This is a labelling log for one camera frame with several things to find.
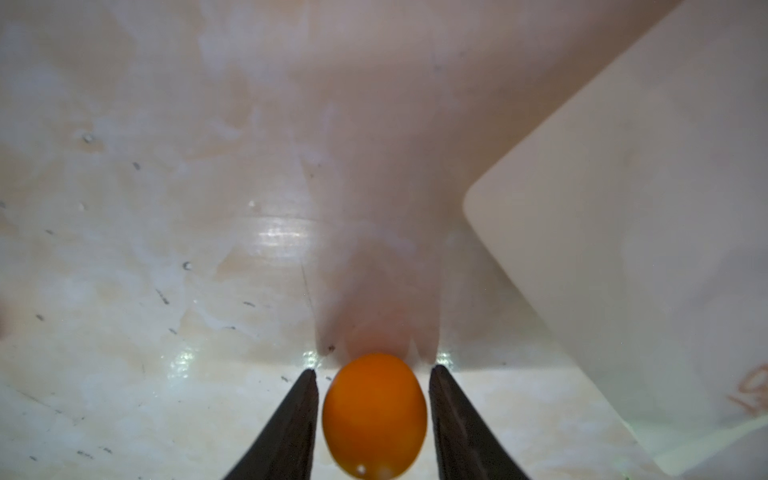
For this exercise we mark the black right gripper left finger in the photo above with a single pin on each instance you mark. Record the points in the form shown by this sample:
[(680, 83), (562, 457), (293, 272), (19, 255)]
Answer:
[(284, 448)]

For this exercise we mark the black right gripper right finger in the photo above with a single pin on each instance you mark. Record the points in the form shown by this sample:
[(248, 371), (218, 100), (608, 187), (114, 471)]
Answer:
[(465, 446)]

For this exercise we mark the orange fake fruit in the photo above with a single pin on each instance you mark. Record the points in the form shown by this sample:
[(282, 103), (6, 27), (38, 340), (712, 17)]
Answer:
[(374, 417)]

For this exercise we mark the green white food pouch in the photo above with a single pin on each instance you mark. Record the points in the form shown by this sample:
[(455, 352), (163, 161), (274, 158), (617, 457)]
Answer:
[(634, 222)]

